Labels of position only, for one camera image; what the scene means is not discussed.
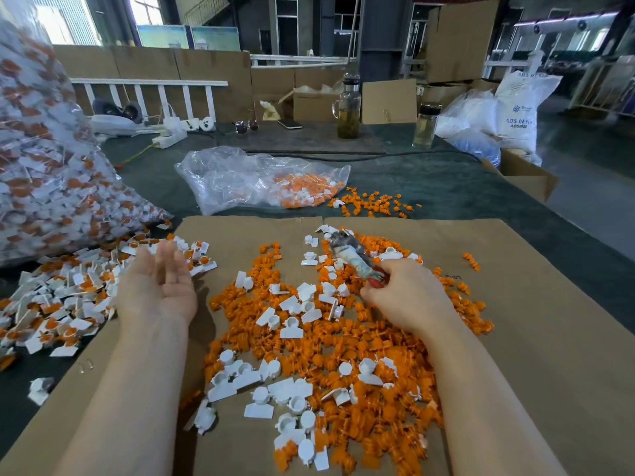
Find person's right hand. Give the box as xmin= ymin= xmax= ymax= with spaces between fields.
xmin=359 ymin=257 xmax=462 ymax=338

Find person's left hand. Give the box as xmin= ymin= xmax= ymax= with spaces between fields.
xmin=114 ymin=239 xmax=198 ymax=333

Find silver red-handled pliers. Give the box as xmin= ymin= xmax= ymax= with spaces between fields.
xmin=327 ymin=229 xmax=388 ymax=284

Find pile of assembled white-orange parts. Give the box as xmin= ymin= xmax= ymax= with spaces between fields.
xmin=0 ymin=225 xmax=220 ymax=405

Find pile of orange and white parts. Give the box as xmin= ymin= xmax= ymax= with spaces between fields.
xmin=181 ymin=225 xmax=494 ymax=476

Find person's left forearm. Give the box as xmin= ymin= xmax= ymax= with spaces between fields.
xmin=54 ymin=320 xmax=190 ymax=476

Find person's right forearm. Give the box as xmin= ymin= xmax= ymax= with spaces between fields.
xmin=421 ymin=322 xmax=569 ymax=476

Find scatter of orange offcuts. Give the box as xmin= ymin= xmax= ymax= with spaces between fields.
xmin=330 ymin=187 xmax=418 ymax=220

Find small clear plastic bag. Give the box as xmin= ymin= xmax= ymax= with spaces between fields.
xmin=175 ymin=145 xmax=351 ymax=216

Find large clear bag of seals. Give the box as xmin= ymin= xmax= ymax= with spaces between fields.
xmin=0 ymin=19 xmax=172 ymax=264

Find brown cardboard sheet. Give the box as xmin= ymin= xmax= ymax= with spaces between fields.
xmin=0 ymin=215 xmax=329 ymax=476
xmin=322 ymin=218 xmax=635 ymax=476

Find white power strip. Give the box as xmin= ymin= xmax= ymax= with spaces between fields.
xmin=136 ymin=114 xmax=216 ymax=149

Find open brown cardboard box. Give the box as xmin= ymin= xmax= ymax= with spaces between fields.
xmin=480 ymin=148 xmax=559 ymax=204

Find glass bottle with black lid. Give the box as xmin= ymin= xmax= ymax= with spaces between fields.
xmin=411 ymin=102 xmax=442 ymax=149

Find white oval plastic device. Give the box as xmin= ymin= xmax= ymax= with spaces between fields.
xmin=87 ymin=114 xmax=140 ymax=138

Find clear blue plastic bag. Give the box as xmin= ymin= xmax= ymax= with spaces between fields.
xmin=435 ymin=89 xmax=501 ymax=167

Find flat brown cardboard panel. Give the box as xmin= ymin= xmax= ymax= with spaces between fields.
xmin=361 ymin=79 xmax=418 ymax=126

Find glass tea jar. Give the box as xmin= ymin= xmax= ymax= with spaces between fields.
xmin=332 ymin=73 xmax=363 ymax=141

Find open cardboard box with paper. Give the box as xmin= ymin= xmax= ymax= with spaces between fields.
xmin=276 ymin=84 xmax=341 ymax=124

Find white woven sack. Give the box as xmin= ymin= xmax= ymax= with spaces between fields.
xmin=493 ymin=51 xmax=563 ymax=167

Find row of upright cardboard sheets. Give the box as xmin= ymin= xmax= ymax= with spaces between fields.
xmin=52 ymin=44 xmax=349 ymax=124

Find dark steel pillar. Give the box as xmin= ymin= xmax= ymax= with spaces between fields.
xmin=358 ymin=0 xmax=415 ymax=81

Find tall brown cardboard box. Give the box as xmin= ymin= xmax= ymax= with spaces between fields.
xmin=423 ymin=0 xmax=499 ymax=84

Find white metal rack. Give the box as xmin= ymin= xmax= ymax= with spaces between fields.
xmin=566 ymin=56 xmax=635 ymax=117

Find white railing frame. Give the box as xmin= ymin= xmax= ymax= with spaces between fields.
xmin=71 ymin=78 xmax=230 ymax=123

